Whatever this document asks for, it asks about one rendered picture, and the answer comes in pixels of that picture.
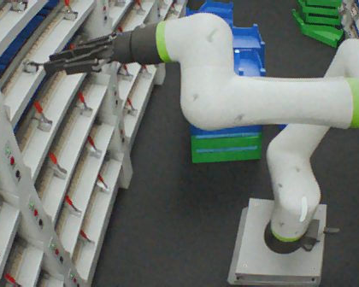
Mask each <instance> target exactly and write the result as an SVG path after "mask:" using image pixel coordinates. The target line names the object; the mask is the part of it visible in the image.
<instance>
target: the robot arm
mask: <svg viewBox="0 0 359 287"><path fill-rule="evenodd" d="M232 44H233V38H232V31H231V28H230V26H229V25H228V24H227V23H226V22H225V21H224V20H223V19H222V18H221V17H218V16H216V15H212V14H210V13H200V14H194V15H189V16H187V17H185V18H182V19H175V20H167V21H161V22H155V23H150V24H144V23H140V25H138V26H136V27H135V28H134V29H133V30H130V31H127V32H120V33H119V34H118V35H117V33H116V32H113V33H111V34H109V35H107V36H102V37H98V38H94V39H91V40H87V41H83V42H81V43H79V45H78V47H74V48H73V49H71V50H66V51H61V52H60V53H55V54H51V55H50V56H49V60H50V61H49V62H46V63H45V64H43V66H44V71H45V72H46V74H50V73H57V72H60V71H63V70H65V73H66V74H67V75H72V74H80V73H93V72H96V73H100V72H102V69H101V66H102V65H103V64H105V63H106V64H109V63H111V62H119V63H120V64H122V65H127V64H130V63H134V62H136V63H137V64H138V65H139V66H141V67H142V66H145V65H154V67H155V68H158V67H159V65H158V64H160V63H165V62H180V68H181V92H180V106H181V109H182V112H183V114H184V116H185V118H186V119H187V121H189V122H190V123H191V124H193V125H194V126H195V127H197V128H200V129H203V130H207V131H213V130H219V129H224V128H229V127H235V126H257V125H267V124H282V123H284V124H289V125H288V126H286V127H285V128H284V130H283V131H282V132H280V133H279V135H278V136H276V137H275V138H274V139H273V141H272V142H271V143H270V145H269V146H268V149H267V154H266V158H267V163H268V169H269V176H270V179H271V181H272V188H273V192H274V200H275V205H274V211H273V215H272V219H271V220H270V221H269V222H268V224H267V226H266V229H265V230H264V233H263V236H264V239H263V241H264V242H265V244H266V246H267V247H268V248H269V249H271V251H272V252H274V253H278V254H282V255H285V254H291V253H294V252H295V251H297V250H299V249H300V248H301V247H303V249H304V250H305V251H311V249H312V248H313V246H314V245H315V242H317V241H318V242H319V241H320V240H321V239H319V238H318V236H322V234H323V233H324V234H329V235H331V234H333V235H338V232H339V229H338V228H332V227H331V228H329V227H324V225H323V224H320V220H317V219H313V217H314V214H315V211H316V209H317V207H318V205H319V202H320V199H321V193H320V188H319V185H318V184H317V181H316V180H315V176H314V174H313V173H312V170H311V169H312V167H311V166H310V164H309V161H310V156H311V155H312V154H313V152H314V150H315V149H316V147H317V145H318V144H319V142H320V141H321V139H322V138H324V135H325V134H326V132H327V130H329V129H330V126H331V127H337V128H342V129H347V128H359V39H357V38H352V39H347V40H345V41H343V43H342V44H341V45H340V46H339V48H338V51H337V54H336V55H335V57H334V58H333V62H332V63H331V65H330V67H329V69H327V73H326V74H325V76H324V78H318V79H315V78H313V79H282V78H275V79H273V78H261V77H256V76H252V77H247V76H238V75H237V74H236V73H235V72H234V64H233V49H232Z"/></svg>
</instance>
